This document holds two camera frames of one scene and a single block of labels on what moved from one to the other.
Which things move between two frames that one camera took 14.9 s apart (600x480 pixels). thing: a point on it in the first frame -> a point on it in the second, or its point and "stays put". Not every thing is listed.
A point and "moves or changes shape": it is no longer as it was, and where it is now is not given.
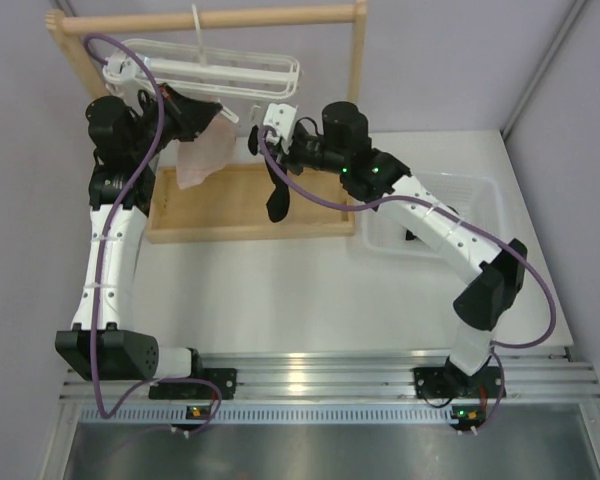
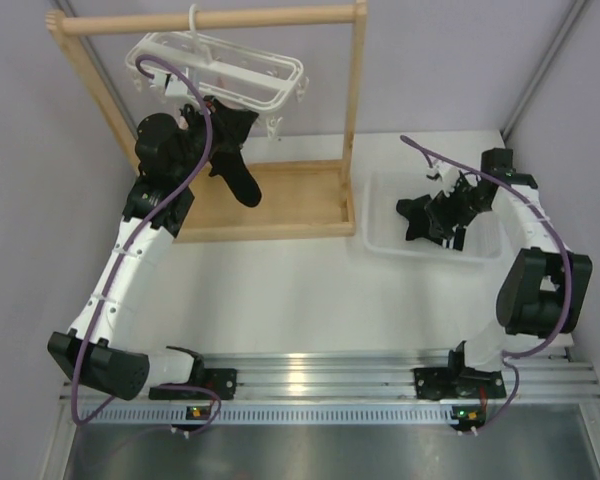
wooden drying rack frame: (233, 204) stays put
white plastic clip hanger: (201, 65) moves or changes shape
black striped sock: (279, 200) -> (230, 127)
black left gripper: (189, 116) -> (232, 125)
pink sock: (212, 150) -> (183, 120)
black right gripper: (288, 158) -> (439, 209)
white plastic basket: (469, 197) stays put
